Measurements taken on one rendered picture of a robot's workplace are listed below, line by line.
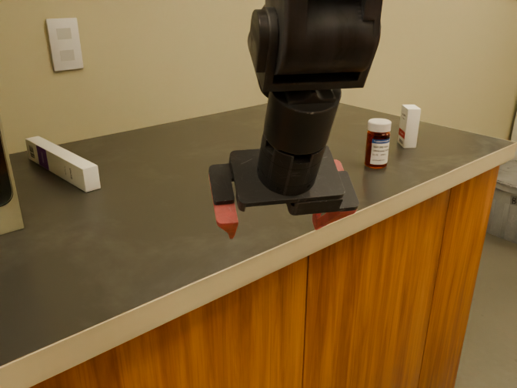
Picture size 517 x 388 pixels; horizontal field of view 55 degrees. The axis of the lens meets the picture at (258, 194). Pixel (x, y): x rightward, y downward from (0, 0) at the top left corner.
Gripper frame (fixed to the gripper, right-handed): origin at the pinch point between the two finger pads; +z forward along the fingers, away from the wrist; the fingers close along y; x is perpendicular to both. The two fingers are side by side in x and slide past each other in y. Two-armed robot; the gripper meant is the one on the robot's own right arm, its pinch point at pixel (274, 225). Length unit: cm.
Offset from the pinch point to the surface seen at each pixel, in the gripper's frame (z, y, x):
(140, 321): 12.6, 15.6, 3.6
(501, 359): 128, -107, -13
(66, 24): 25, 29, -75
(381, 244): 34.8, -29.7, -15.5
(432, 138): 38, -55, -45
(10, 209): 19.4, 34.3, -20.1
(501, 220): 160, -167, -92
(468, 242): 55, -63, -25
